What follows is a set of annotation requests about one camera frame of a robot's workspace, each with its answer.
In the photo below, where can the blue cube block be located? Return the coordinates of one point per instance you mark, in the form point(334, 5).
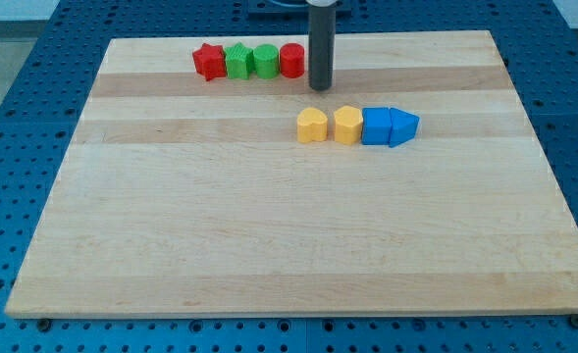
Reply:
point(377, 126)

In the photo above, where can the green star block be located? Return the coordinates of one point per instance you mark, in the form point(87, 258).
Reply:
point(239, 61)

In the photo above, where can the red cylinder block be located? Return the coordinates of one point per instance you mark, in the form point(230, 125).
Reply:
point(292, 60)

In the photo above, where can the red star block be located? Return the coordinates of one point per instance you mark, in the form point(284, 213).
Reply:
point(209, 61)

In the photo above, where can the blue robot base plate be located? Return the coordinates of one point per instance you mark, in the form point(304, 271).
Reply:
point(268, 8)

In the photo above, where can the green cylinder block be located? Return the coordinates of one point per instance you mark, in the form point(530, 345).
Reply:
point(266, 61)

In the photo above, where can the light wooden board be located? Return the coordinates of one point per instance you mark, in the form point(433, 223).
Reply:
point(185, 198)

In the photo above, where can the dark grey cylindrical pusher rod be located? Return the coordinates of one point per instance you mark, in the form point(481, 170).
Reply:
point(321, 41)

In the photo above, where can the yellow heart block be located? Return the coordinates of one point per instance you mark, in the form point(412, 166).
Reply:
point(312, 125)

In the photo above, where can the blue triangle block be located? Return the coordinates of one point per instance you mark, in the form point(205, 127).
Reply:
point(404, 126)

